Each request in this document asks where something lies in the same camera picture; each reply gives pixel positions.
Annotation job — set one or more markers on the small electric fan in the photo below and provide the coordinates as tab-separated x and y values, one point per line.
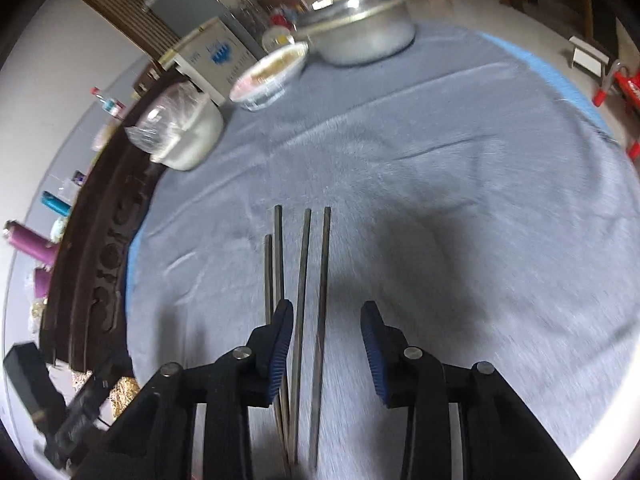
276	37

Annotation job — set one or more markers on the white chest freezer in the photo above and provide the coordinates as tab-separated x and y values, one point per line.
215	55

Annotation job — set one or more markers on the purple thermos cup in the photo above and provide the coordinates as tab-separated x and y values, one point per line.
42	280

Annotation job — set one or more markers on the grey tablecloth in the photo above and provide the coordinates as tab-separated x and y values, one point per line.
450	185

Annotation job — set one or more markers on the clear water bottle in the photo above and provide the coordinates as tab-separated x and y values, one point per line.
107	104

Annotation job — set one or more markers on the aluminium pot lid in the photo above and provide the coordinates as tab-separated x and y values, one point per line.
350	7

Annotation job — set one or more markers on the red plastic child chair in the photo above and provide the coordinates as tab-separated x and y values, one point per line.
627	82

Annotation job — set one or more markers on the dark carved wooden sideboard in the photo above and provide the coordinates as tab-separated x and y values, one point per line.
100	235

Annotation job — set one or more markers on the yellow patterned cushion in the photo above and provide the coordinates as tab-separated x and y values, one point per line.
125	390

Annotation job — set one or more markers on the short dark wooden chopstick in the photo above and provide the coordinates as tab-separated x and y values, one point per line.
268	280

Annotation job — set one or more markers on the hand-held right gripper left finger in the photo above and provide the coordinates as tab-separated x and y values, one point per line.
280	355

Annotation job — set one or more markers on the small white stool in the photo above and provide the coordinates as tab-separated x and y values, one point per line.
587	50

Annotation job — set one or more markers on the brown door curtain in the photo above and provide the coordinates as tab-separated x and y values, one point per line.
130	15

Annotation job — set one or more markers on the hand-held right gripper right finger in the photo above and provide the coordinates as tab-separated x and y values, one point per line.
375	355

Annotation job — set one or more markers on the teal bottle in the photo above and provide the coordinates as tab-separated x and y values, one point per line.
55	203

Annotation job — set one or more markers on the grey refrigerator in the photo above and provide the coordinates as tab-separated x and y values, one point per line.
185	5

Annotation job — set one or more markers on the clear plastic bag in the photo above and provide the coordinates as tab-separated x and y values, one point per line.
160	120

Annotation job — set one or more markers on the purple thermos bottle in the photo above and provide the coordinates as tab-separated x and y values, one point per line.
30	242

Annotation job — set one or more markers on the aluminium pot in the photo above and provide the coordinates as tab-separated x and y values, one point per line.
365	40

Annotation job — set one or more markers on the glass bowl with food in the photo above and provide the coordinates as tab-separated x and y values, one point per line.
270	72

